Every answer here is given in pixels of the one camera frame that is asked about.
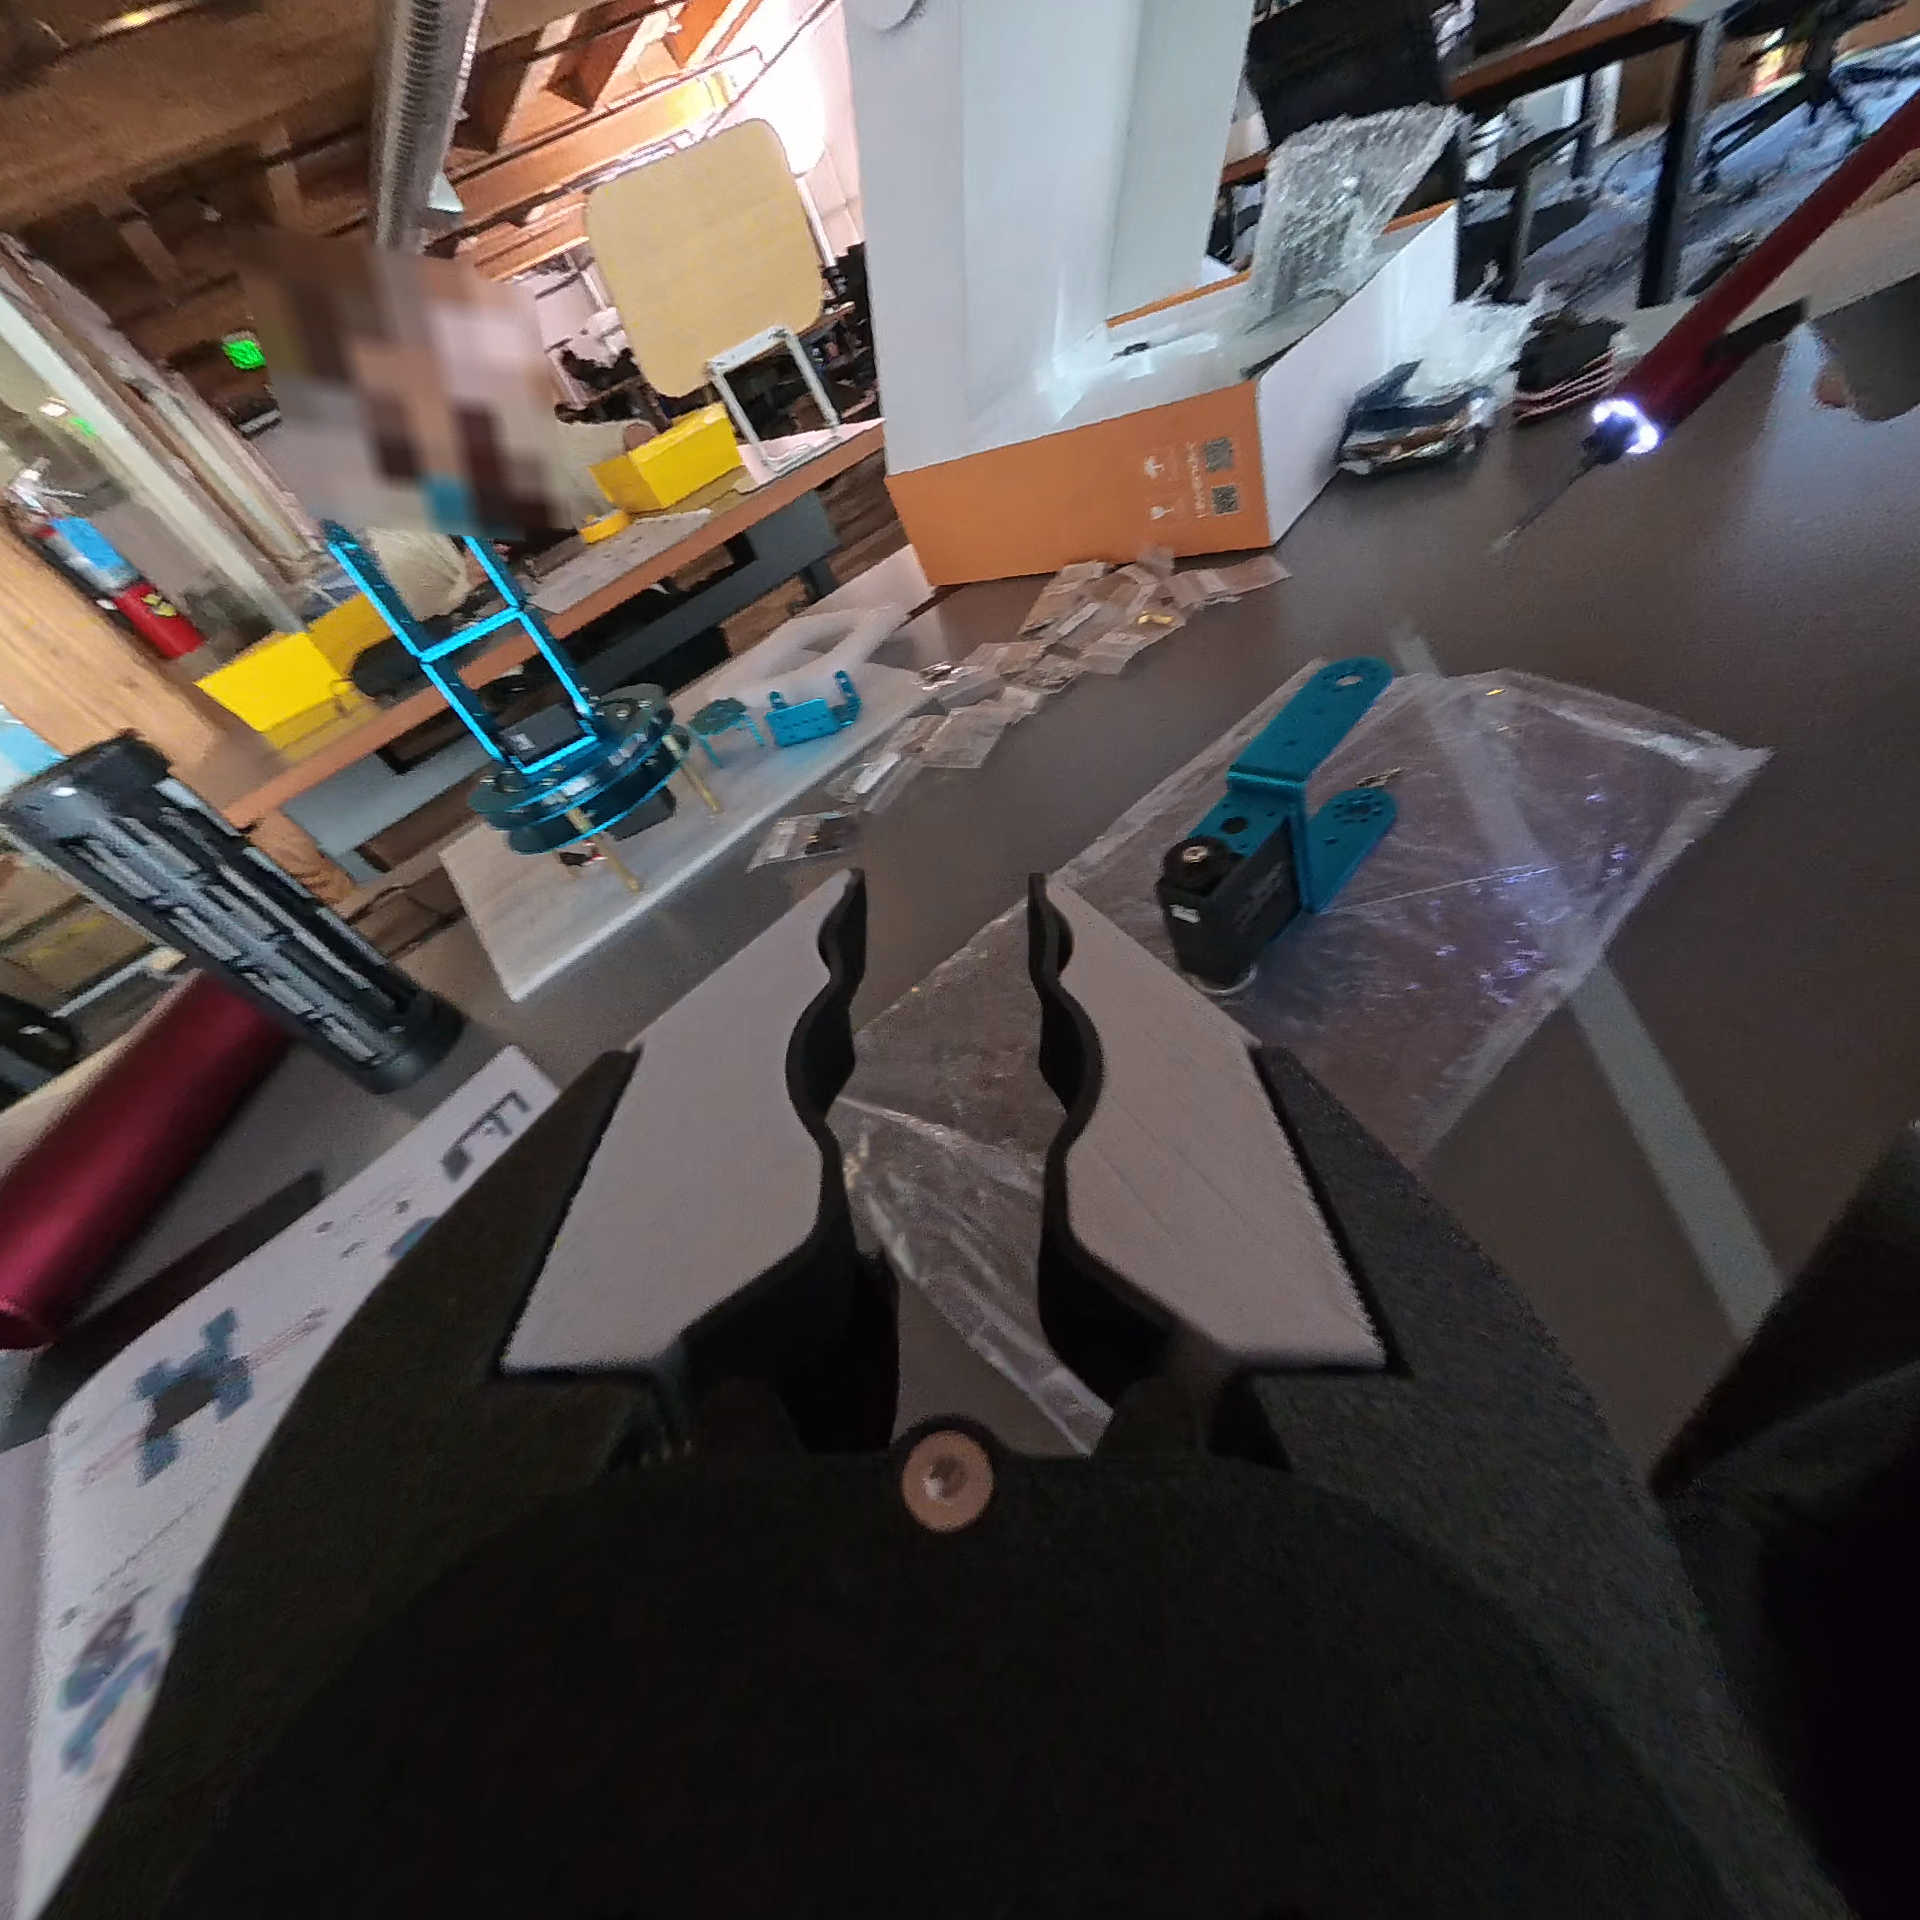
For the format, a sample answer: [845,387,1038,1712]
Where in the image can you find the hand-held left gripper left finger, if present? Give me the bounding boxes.
[496,870,873,1380]

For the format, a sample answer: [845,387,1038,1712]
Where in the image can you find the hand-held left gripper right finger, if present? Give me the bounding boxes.
[1029,874,1387,1376]

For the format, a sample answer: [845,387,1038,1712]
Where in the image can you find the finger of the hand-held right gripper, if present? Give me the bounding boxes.
[1806,291,1920,427]

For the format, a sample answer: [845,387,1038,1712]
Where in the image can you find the red electric screwdriver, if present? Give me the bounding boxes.
[1488,126,1920,559]

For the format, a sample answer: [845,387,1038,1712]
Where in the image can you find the black servo motor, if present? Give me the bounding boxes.
[1154,830,1302,993]

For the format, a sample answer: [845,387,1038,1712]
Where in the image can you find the blue metal servo bracket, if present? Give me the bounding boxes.
[1192,657,1405,921]

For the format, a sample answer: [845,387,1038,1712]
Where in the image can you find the grey desk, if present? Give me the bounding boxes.
[0,300,1920,1477]

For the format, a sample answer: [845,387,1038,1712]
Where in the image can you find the black table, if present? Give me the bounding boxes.
[1446,0,1742,311]

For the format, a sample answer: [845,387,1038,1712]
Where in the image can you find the white foam sheet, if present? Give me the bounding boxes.
[439,645,964,1005]

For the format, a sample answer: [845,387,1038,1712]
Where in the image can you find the clear plastic bag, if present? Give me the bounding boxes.
[829,669,1773,1452]

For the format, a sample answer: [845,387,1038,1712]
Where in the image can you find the bag of blue parts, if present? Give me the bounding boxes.
[1335,365,1501,479]

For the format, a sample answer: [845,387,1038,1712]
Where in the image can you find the black cylindrical bit holder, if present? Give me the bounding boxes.
[0,733,462,1094]

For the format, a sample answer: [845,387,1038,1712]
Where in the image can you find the clear bubble wrap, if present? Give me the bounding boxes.
[1250,108,1471,311]

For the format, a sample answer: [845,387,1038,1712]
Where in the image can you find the red metal cylinder case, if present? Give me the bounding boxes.
[0,974,294,1353]

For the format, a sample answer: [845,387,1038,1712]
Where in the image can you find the pile of small screw bags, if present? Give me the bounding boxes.
[744,552,1294,874]

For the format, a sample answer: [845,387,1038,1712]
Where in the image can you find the white foam piece with cutout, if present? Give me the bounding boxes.
[749,600,910,714]

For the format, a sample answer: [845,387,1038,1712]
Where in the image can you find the white instruction booklet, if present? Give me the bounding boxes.
[0,1043,566,1920]

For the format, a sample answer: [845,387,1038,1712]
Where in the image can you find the yellow box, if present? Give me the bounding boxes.
[194,597,395,737]
[593,404,744,516]

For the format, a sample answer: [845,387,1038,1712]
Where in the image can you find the table with orange edge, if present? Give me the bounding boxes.
[225,418,889,847]

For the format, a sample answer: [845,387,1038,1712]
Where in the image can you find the orange and white cardboard box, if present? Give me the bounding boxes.
[886,200,1459,589]

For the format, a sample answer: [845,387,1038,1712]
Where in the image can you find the red fire extinguisher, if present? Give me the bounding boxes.
[113,575,208,660]

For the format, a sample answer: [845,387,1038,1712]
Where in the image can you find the light wooden board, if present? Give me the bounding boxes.
[582,118,829,404]

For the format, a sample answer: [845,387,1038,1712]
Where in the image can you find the black servos with striped wires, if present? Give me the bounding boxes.
[1510,307,1636,432]

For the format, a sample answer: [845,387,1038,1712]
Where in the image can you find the small blue metal bracket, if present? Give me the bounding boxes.
[682,669,873,773]

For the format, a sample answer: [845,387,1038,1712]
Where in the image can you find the metal ventilation duct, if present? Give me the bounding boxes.
[366,0,504,250]

